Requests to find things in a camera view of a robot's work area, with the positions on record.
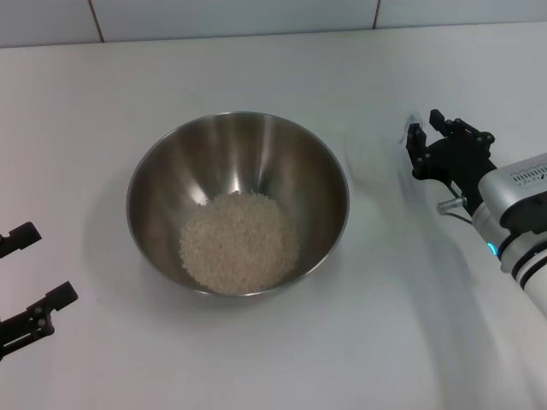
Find white rice grains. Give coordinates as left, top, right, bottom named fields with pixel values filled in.
left=178, top=191, right=301, bottom=296

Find stainless steel mixing bowl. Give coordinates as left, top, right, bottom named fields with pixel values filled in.
left=125, top=110, right=351, bottom=296

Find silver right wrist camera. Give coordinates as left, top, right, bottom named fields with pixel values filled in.
left=477, top=154, right=547, bottom=234

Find right gripper cable with connector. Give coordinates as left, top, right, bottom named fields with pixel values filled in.
left=435, top=195, right=475, bottom=224

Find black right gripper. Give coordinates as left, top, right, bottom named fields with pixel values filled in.
left=405, top=108, right=500, bottom=215

